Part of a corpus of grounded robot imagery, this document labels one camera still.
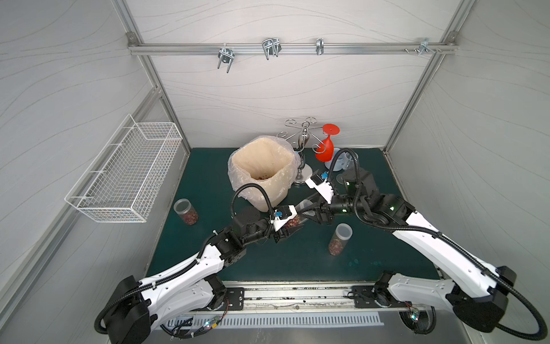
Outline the jar with flowers right side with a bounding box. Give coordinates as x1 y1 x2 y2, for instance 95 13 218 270
328 224 353 256

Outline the white vent strip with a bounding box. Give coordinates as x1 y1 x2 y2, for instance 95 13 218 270
165 312 385 330

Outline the white wire basket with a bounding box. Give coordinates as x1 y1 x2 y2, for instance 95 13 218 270
64 114 182 224

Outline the red plastic wine glass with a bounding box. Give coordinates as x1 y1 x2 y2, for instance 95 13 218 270
314 123 340 163

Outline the clear wine glass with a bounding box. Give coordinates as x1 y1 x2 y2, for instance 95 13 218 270
336 152 357 184

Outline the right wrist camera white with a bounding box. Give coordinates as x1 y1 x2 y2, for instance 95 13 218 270
305 171 335 204

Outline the jar with flowers left side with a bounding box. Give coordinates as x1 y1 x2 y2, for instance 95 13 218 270
173 199 199 226

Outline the chrome glass holder stand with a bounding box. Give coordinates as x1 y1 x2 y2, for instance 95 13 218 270
276 117 322 186

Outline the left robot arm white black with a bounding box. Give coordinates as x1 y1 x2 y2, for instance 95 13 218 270
93 183 299 343

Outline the aluminium top rail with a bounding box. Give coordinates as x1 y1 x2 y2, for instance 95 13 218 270
128 41 459 56

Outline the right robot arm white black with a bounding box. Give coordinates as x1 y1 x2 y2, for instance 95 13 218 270
305 148 549 341

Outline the metal hook right end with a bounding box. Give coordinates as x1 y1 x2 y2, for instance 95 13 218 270
403 39 442 56

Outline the metal hook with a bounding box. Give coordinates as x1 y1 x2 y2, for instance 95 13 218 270
262 37 282 60
217 47 235 73
316 38 325 56

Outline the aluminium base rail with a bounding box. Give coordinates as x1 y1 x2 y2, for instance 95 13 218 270
188 281 439 312

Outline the cream trash bin with bag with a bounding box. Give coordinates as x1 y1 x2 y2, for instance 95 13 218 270
228 136 301 207

